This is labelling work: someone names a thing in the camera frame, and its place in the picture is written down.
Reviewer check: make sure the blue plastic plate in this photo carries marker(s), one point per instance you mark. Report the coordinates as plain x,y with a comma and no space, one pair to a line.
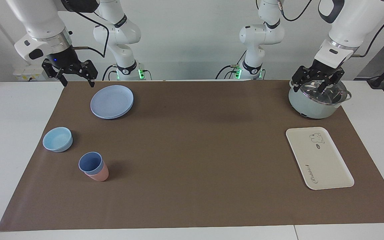
111,101

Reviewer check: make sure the brown table mat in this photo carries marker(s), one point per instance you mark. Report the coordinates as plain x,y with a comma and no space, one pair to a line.
192,166

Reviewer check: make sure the pink plastic cup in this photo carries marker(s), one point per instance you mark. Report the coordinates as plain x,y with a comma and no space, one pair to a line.
101,176

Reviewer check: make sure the blue plastic cup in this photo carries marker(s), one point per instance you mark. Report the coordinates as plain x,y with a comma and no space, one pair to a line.
91,163

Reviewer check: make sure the white power strip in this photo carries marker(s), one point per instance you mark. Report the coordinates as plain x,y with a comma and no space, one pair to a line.
21,72

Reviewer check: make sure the cream tray with print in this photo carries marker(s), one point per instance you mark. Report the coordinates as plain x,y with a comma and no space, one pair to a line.
320,160

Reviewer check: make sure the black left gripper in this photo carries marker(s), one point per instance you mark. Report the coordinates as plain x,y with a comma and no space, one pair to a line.
323,70

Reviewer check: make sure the pale green cooking pot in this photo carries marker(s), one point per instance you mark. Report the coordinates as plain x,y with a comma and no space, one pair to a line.
307,108

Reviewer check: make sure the glass pot lid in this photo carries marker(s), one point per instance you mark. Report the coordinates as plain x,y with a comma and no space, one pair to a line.
312,93

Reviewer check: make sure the light blue bowl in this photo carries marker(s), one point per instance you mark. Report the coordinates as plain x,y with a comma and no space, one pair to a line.
57,139

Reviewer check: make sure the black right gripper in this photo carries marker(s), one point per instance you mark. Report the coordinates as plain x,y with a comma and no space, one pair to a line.
63,60

